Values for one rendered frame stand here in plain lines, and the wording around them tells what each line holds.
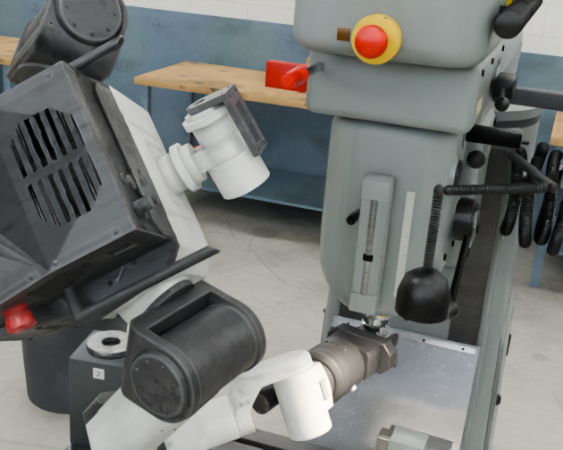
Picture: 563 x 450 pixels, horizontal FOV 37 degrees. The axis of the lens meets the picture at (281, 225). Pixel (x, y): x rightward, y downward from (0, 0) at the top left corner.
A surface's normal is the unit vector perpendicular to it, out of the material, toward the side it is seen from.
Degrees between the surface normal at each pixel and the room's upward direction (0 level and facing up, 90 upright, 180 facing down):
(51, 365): 93
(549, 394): 0
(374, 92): 90
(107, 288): 65
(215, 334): 34
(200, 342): 27
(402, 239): 90
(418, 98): 90
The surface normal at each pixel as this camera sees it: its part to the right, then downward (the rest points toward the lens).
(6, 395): 0.07, -0.93
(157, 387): -0.55, 0.30
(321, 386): 0.77, -0.19
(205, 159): 0.04, 0.35
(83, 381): -0.18, 0.32
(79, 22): 0.52, -0.16
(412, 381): -0.26, -0.16
